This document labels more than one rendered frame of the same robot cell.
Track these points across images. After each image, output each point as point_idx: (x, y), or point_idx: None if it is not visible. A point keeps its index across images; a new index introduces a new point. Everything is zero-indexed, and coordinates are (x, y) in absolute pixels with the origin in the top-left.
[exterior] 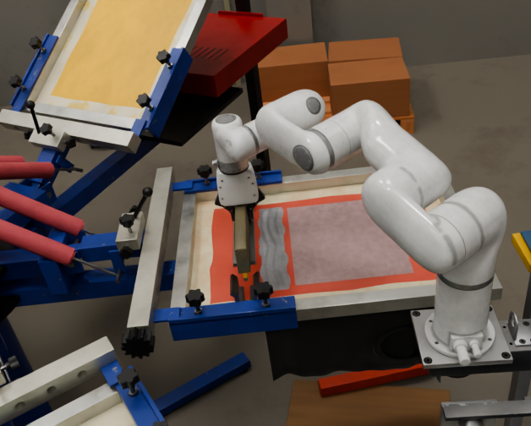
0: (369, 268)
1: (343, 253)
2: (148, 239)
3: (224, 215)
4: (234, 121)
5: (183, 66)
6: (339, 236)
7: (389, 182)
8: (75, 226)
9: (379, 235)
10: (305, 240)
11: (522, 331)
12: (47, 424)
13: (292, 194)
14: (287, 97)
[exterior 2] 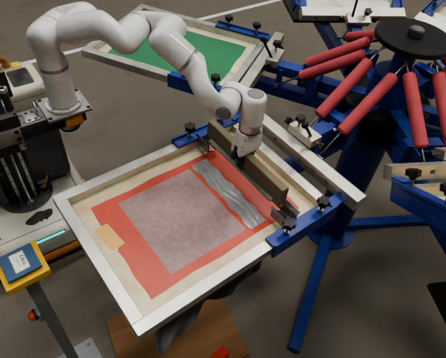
0: (149, 196)
1: (174, 202)
2: (290, 138)
3: None
4: (246, 93)
5: (441, 217)
6: (186, 216)
7: (81, 1)
8: (340, 124)
9: (157, 227)
10: (207, 203)
11: (31, 116)
12: (238, 72)
13: (253, 246)
14: (168, 20)
